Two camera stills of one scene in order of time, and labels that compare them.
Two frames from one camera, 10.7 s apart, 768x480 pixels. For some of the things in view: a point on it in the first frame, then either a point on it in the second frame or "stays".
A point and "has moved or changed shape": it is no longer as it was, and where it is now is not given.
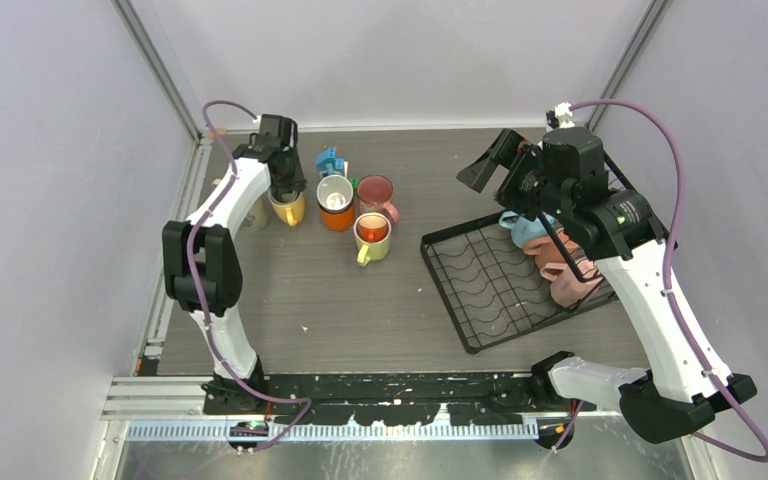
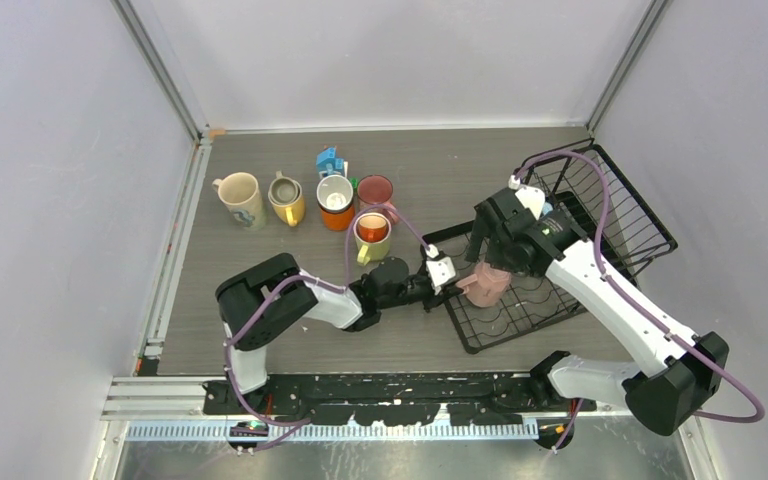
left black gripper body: (293, 181) → (416, 291)
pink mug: (373, 194) stays
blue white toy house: (328, 163) stays
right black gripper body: (527, 191) → (496, 252)
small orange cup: (372, 227) stays
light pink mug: (565, 287) has moved or changed shape
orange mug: (337, 214) stays
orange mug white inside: (335, 193) stays
